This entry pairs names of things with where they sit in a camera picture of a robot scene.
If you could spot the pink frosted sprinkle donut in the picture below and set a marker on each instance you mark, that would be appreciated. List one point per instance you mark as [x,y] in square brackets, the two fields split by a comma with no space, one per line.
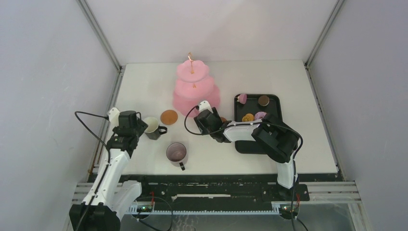
[259,115]

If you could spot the yellow round biscuit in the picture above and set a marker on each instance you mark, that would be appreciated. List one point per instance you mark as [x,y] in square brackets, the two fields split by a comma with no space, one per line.
[248,117]

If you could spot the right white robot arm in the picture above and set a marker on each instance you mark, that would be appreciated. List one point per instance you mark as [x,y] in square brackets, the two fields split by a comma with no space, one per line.
[277,140]

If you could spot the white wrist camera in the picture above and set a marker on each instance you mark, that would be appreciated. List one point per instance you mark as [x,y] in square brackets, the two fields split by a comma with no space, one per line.
[113,115]
[205,105]

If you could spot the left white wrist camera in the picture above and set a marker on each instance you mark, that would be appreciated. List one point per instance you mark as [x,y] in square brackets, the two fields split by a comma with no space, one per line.
[113,115]

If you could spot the left wooden round coaster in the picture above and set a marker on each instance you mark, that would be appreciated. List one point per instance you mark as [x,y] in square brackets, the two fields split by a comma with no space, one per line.
[169,117]

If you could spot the black mug with white inside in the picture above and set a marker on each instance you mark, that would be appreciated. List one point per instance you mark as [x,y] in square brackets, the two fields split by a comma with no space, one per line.
[154,131]

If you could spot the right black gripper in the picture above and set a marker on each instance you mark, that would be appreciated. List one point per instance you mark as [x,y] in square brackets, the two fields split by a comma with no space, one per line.
[201,128]

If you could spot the pink three-tier cake stand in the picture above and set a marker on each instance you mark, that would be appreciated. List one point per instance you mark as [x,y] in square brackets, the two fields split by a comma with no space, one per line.
[194,85]

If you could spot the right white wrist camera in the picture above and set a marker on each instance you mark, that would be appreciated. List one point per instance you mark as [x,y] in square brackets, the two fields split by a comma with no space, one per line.
[205,105]

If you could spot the black serving tray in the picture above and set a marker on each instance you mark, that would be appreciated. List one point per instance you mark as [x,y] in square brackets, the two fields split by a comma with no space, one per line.
[252,106]

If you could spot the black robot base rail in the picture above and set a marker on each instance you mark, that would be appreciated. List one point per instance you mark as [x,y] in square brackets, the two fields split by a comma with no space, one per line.
[218,193]

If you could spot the purple mug with black handle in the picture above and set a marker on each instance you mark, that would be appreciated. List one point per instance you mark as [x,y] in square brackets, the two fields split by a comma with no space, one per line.
[177,154]

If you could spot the pink cupcake toy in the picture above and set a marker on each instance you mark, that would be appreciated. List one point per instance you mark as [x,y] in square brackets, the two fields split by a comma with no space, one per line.
[241,98]

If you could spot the chocolate round cookie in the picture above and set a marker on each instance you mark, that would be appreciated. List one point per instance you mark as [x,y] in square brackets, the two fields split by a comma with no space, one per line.
[263,100]

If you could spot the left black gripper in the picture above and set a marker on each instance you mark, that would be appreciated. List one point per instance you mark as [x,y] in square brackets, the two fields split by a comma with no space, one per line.
[141,126]

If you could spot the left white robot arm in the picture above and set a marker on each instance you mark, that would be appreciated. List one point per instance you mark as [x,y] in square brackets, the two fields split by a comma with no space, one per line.
[102,209]

